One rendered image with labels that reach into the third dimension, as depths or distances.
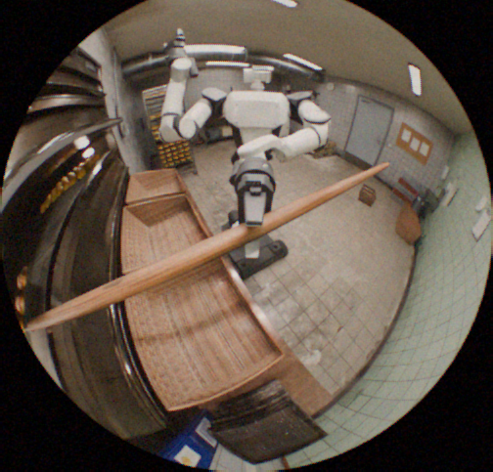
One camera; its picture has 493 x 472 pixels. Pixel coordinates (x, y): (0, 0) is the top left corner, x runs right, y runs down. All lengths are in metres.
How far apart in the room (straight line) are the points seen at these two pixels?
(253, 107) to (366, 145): 4.45
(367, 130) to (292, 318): 4.74
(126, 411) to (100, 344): 0.22
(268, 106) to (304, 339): 1.60
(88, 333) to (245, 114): 0.94
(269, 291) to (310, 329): 0.53
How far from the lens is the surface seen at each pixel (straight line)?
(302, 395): 0.90
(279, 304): 1.41
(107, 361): 0.55
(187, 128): 0.55
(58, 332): 0.48
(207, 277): 0.84
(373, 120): 4.91
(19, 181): 0.37
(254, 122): 0.68
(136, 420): 0.57
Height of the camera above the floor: 1.35
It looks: 49 degrees down
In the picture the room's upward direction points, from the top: straight up
